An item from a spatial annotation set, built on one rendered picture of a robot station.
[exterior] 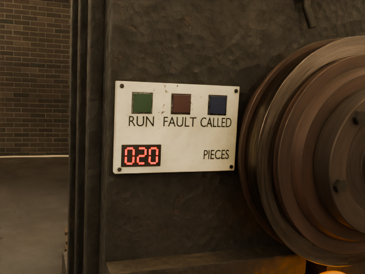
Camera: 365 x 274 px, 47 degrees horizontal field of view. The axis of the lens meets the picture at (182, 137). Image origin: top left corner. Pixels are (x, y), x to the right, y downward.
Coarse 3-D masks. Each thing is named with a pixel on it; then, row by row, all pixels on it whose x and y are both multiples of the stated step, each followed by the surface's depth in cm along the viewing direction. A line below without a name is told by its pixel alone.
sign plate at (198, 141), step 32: (128, 96) 81; (160, 96) 84; (192, 96) 86; (224, 96) 88; (128, 128) 82; (160, 128) 84; (192, 128) 87; (224, 128) 89; (128, 160) 83; (160, 160) 85; (192, 160) 88; (224, 160) 90
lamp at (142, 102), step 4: (136, 96) 81; (140, 96) 82; (144, 96) 82; (148, 96) 82; (136, 100) 82; (140, 100) 82; (144, 100) 82; (148, 100) 82; (136, 104) 82; (140, 104) 82; (144, 104) 82; (148, 104) 82; (136, 108) 82; (140, 108) 82; (144, 108) 82; (148, 108) 83; (144, 112) 82; (148, 112) 83
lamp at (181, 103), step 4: (176, 96) 84; (180, 96) 84; (184, 96) 85; (188, 96) 85; (176, 100) 84; (180, 100) 85; (184, 100) 85; (188, 100) 85; (176, 104) 84; (180, 104) 85; (184, 104) 85; (188, 104) 85; (176, 108) 84; (180, 108) 85; (184, 108) 85; (188, 108) 85; (172, 112) 84; (176, 112) 85; (180, 112) 85; (184, 112) 85; (188, 112) 85
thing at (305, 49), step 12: (300, 48) 86; (312, 48) 86; (288, 60) 84; (276, 72) 84; (264, 84) 83; (252, 96) 92; (252, 108) 83; (240, 132) 92; (240, 144) 84; (240, 156) 84; (240, 168) 84; (240, 180) 85; (252, 204) 86; (264, 228) 88
